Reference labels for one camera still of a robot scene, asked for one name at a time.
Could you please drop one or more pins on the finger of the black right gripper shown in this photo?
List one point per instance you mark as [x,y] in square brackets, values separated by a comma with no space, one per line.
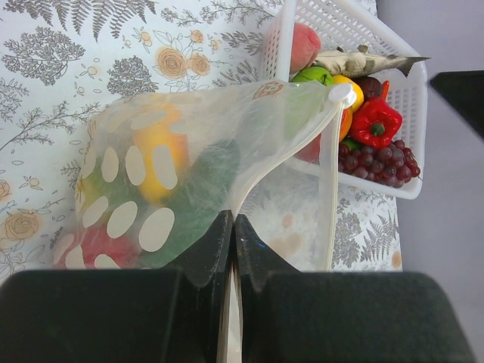
[463,91]

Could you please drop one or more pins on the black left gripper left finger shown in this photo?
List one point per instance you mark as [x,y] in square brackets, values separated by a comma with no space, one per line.
[178,313]

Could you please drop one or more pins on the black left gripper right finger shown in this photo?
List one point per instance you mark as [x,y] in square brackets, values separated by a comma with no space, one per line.
[293,316]

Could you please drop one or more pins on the red apple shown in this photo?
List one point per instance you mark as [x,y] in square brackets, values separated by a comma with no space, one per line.
[100,251]

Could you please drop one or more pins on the green cucumber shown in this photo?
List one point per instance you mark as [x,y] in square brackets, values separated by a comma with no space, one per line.
[198,200]

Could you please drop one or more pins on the clear zip top bag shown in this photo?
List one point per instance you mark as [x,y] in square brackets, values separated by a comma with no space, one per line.
[298,172]

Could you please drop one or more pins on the green apple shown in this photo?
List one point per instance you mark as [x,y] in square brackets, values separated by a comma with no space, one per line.
[303,101]

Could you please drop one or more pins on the pink peach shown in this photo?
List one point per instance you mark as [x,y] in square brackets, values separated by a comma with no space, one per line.
[305,47]

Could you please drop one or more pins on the yellow orange mango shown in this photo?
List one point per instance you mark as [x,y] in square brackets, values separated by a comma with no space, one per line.
[164,152]

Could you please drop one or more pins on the orange carrot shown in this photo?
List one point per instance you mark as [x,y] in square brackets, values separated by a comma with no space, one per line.
[385,89]

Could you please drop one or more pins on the red bell pepper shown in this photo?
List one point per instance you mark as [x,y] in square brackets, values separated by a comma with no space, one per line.
[375,124]

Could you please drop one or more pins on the purple grape bunch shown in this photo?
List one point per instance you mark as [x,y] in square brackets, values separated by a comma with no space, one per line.
[393,165]

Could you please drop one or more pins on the grey toy fish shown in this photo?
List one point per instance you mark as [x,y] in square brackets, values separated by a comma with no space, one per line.
[360,63]

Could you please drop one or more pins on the small orange fruit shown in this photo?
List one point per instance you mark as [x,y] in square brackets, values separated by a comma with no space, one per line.
[346,122]

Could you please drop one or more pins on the white plastic basket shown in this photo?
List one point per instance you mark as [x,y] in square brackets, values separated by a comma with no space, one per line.
[348,25]

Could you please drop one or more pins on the floral table mat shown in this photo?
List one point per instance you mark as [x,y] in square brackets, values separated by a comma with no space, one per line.
[62,62]

